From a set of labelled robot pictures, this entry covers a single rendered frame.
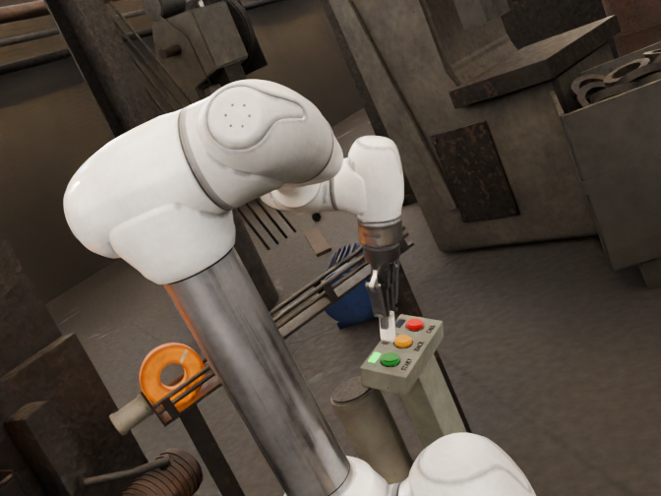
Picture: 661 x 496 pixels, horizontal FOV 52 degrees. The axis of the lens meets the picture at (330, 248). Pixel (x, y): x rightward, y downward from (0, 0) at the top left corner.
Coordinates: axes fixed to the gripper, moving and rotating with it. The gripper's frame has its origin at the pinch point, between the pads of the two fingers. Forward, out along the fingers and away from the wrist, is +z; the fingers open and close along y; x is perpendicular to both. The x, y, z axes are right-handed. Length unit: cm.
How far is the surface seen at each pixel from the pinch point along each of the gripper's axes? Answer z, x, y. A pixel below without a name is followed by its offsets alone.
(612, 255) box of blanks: 42, 32, -132
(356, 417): 25.6, -8.6, 2.3
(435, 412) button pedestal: 23.0, 9.0, -2.8
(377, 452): 34.9, -4.2, 1.9
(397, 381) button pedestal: 10.4, 3.7, 4.6
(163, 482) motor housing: 36, -48, 28
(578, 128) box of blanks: -5, 17, -133
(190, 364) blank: 16, -50, 9
